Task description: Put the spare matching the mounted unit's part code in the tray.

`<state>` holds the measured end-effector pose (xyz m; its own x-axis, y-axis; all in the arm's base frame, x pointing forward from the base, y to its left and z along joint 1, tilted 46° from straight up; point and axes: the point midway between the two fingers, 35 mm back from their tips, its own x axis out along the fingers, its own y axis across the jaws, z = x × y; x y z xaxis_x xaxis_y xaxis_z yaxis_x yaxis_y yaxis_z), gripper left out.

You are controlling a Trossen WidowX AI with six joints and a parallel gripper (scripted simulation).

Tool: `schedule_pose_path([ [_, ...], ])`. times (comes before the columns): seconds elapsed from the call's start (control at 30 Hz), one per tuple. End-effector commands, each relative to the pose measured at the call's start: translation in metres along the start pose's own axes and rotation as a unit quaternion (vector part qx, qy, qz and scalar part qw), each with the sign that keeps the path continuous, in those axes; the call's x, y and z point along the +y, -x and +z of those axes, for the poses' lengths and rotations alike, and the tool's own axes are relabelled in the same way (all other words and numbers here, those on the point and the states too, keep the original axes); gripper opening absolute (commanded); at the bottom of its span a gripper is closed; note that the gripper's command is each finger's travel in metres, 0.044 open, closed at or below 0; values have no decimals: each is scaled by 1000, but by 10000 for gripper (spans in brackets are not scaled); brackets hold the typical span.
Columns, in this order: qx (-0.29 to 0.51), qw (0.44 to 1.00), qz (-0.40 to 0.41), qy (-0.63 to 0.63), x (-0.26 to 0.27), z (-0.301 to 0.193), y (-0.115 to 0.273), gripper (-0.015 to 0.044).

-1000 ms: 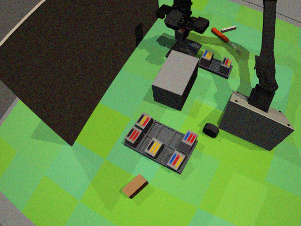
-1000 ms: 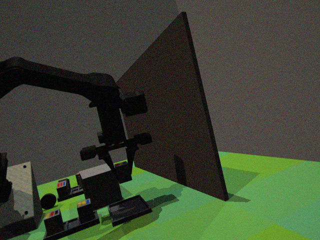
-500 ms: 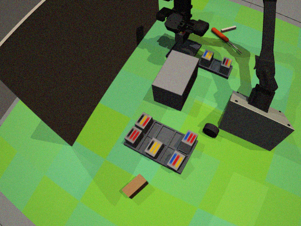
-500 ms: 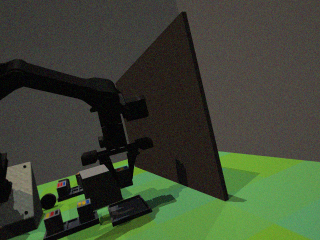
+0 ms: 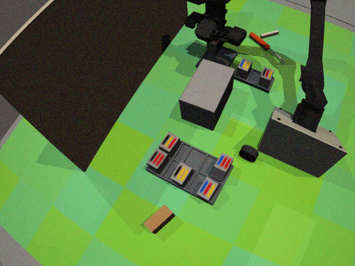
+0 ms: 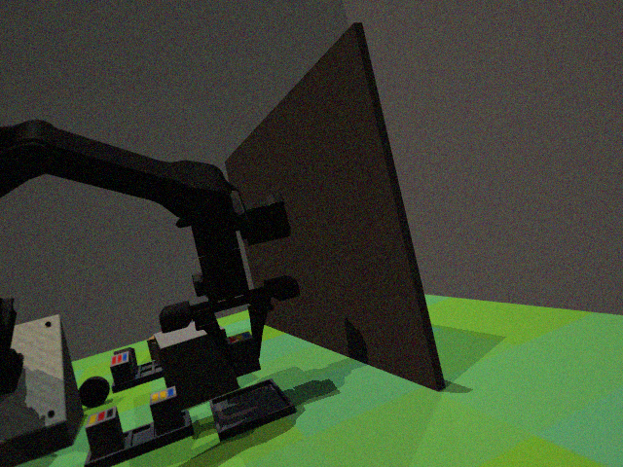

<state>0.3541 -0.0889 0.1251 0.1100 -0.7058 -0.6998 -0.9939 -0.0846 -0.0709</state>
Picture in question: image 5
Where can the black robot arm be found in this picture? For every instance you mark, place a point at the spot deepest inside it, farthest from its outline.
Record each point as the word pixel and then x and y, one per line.
pixel 309 112

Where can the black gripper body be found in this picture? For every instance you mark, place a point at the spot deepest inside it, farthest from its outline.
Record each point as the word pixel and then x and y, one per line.
pixel 233 35

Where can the beige rectangular bar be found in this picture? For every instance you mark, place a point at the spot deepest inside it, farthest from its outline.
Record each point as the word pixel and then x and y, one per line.
pixel 269 34

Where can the red-handled screwdriver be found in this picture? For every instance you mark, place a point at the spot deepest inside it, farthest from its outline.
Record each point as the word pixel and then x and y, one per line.
pixel 262 43

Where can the tan rectangular block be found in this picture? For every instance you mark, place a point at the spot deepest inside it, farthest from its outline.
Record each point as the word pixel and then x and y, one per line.
pixel 160 218

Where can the dark brown flat panel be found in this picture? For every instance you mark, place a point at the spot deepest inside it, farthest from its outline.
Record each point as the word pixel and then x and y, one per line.
pixel 73 67

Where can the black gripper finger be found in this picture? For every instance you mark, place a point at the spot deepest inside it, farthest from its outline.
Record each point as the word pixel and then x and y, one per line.
pixel 221 42

